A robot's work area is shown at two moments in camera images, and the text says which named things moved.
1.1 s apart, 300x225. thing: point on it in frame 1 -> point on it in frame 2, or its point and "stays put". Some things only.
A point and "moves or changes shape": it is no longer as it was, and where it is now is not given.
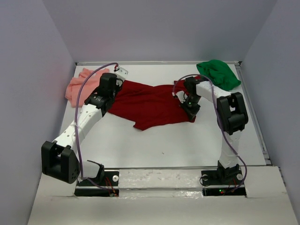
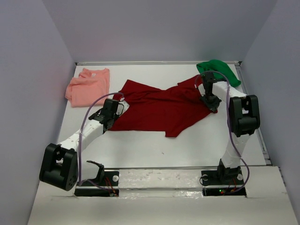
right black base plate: (223, 177) stays put
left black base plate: (107, 178) stays put
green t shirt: (220, 73) stays put
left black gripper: (117, 88) -> (116, 116)
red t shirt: (143, 103) moves or changes shape
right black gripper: (191, 113) -> (213, 106)
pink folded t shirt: (73, 88) stays put
